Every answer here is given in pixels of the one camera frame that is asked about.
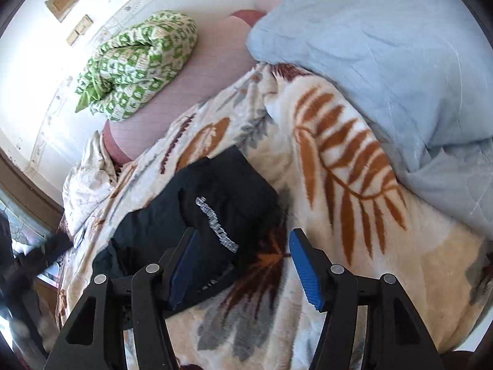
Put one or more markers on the large pink bolster cushion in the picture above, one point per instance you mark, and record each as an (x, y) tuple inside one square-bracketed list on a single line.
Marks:
[(208, 73)]

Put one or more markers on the yellow wall switch plate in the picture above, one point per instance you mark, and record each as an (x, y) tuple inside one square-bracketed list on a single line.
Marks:
[(79, 29)]

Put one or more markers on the green patterned quilt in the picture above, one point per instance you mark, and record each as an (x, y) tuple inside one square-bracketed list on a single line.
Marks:
[(134, 63)]

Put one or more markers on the brown wooden door frame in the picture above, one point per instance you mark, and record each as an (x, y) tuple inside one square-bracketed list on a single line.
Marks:
[(27, 185)]

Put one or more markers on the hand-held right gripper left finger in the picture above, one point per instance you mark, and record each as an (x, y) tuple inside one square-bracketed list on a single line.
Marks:
[(185, 268)]

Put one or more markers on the light blue quilt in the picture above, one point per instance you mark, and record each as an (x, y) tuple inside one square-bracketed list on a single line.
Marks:
[(369, 46)]

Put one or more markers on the black pants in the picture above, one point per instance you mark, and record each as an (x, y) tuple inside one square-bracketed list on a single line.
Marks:
[(215, 204)]

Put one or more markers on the leaf printed blanket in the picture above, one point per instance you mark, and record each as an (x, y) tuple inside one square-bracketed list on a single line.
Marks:
[(346, 219)]

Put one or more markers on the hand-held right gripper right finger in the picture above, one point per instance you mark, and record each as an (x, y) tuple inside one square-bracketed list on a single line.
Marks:
[(306, 271)]

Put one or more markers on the white floral pillow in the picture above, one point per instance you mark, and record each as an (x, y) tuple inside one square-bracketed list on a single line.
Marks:
[(86, 185)]

